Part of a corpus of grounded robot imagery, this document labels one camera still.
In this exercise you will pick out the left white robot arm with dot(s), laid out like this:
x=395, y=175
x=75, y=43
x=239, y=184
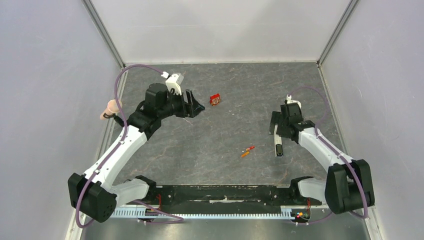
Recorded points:
x=93, y=192

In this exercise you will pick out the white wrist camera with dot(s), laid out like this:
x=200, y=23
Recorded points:
x=173, y=82
x=291, y=99

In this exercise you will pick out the pink handle knob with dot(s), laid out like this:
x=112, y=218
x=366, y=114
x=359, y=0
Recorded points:
x=113, y=108

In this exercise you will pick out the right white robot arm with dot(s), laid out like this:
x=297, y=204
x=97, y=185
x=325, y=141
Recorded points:
x=348, y=185

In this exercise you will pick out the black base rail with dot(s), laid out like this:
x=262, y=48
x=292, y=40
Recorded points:
x=225, y=199

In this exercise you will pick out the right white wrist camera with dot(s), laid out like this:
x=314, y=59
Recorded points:
x=291, y=99

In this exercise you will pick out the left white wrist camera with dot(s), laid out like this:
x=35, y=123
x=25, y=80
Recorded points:
x=173, y=82

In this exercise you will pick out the white slotted cable duct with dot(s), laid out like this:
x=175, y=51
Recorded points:
x=140, y=212

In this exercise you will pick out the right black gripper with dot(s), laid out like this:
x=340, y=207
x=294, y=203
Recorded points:
x=276, y=127

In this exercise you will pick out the small red toy block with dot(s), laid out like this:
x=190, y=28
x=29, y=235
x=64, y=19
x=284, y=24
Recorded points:
x=215, y=99

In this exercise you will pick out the white remote control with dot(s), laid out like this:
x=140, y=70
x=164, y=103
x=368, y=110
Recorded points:
x=278, y=145

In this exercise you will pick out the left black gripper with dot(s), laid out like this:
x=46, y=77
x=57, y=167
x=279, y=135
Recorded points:
x=190, y=109

